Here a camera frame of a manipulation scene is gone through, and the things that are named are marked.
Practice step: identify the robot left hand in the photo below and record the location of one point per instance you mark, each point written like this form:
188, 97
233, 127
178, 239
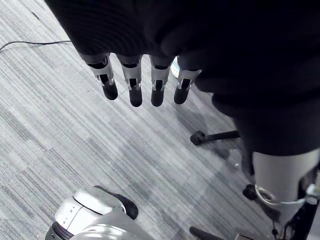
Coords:
190, 30

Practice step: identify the white blue plastic object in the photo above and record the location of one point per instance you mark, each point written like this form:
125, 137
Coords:
175, 67

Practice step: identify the black office chair base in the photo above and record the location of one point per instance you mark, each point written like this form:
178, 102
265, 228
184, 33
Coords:
220, 136

